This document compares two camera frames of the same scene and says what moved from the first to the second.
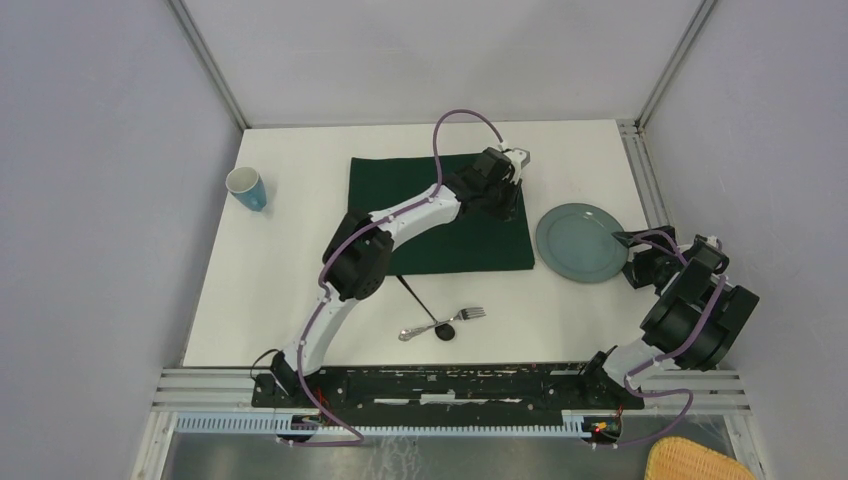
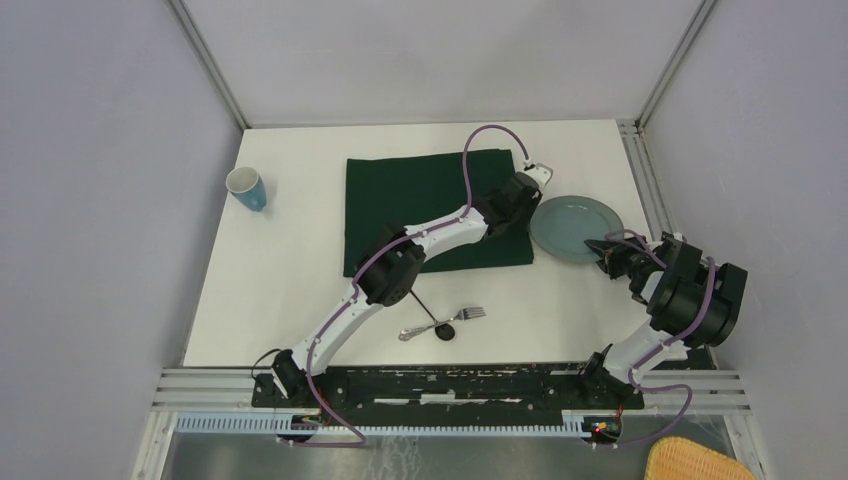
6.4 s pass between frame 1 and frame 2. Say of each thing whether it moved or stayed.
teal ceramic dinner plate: moved
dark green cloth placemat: stayed
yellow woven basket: stayed
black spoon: stayed
